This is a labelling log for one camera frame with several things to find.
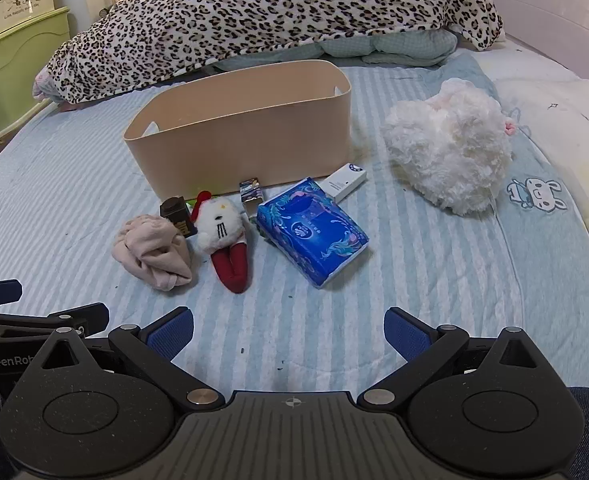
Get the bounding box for blue tissue pack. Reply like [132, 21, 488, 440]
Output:
[256, 178, 370, 289]

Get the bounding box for small white box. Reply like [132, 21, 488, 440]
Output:
[323, 162, 368, 203]

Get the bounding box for white fluffy plush toy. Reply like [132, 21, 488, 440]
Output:
[383, 78, 519, 217]

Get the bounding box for small brown bottle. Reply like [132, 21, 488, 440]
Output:
[160, 196, 198, 238]

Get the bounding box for green cabinet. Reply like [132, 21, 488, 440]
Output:
[0, 6, 72, 153]

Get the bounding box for small silver foil packet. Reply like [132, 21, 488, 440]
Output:
[239, 176, 265, 219]

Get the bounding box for pink floral cloth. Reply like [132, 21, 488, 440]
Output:
[31, 67, 82, 113]

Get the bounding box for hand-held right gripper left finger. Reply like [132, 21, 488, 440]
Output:
[33, 307, 226, 414]

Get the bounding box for striped blue bed sheet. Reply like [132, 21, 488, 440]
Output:
[0, 51, 589, 413]

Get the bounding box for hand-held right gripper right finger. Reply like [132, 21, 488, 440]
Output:
[356, 306, 551, 412]

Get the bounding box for beige plastic storage bin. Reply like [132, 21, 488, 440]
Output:
[122, 59, 352, 201]

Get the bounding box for white plush doll red legs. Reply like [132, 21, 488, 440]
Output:
[189, 190, 251, 295]

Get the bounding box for beige crumpled cloth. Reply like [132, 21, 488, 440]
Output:
[113, 214, 194, 292]

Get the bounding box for leopard print blanket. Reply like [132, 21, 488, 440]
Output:
[33, 0, 504, 106]

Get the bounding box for teal checkered quilt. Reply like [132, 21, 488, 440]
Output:
[213, 26, 461, 72]

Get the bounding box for white quilt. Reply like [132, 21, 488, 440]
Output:
[475, 35, 589, 271]

